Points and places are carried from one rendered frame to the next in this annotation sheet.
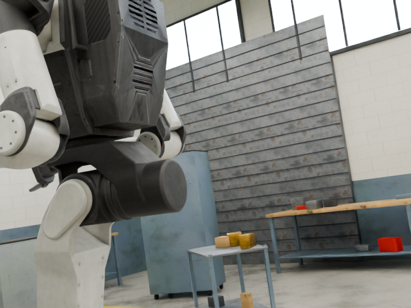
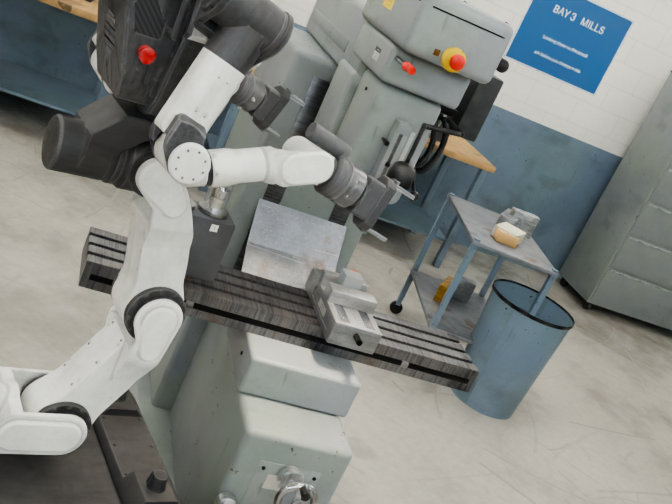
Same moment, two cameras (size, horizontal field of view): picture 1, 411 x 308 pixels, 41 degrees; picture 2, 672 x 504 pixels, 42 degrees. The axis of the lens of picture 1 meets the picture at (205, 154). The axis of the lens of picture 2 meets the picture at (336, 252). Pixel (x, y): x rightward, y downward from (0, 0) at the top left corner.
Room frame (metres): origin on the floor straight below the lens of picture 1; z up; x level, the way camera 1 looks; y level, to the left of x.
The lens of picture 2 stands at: (2.47, -1.08, 1.93)
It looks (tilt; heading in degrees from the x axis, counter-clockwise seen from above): 19 degrees down; 119
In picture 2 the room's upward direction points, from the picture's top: 25 degrees clockwise
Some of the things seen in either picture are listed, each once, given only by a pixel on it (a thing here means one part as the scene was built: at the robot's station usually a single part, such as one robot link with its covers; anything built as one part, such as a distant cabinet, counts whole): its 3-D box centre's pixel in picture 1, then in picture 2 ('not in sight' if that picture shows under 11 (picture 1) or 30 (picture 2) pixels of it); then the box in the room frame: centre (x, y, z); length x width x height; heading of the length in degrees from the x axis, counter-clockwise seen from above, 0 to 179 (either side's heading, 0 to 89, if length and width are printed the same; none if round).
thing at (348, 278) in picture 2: not in sight; (349, 282); (1.34, 1.15, 1.02); 0.06 x 0.05 x 0.06; 50
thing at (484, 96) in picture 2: not in sight; (469, 100); (1.26, 1.52, 1.62); 0.20 x 0.09 x 0.21; 140
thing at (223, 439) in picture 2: not in sight; (245, 441); (1.29, 1.05, 0.41); 0.81 x 0.32 x 0.60; 140
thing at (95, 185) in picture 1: (96, 197); (144, 163); (1.23, 0.25, 1.34); 0.14 x 0.13 x 0.12; 156
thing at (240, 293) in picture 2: not in sight; (288, 313); (1.25, 1.04, 0.87); 1.24 x 0.23 x 0.08; 50
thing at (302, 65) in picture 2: not in sight; (262, 254); (0.80, 1.47, 0.78); 0.50 x 0.47 x 1.56; 140
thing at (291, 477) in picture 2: not in sight; (293, 491); (1.65, 0.75, 0.61); 0.16 x 0.12 x 0.12; 140
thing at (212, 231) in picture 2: not in sight; (185, 234); (0.99, 0.76, 1.01); 0.22 x 0.12 x 0.20; 58
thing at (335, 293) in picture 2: not in sight; (350, 297); (1.38, 1.11, 1.00); 0.15 x 0.06 x 0.04; 50
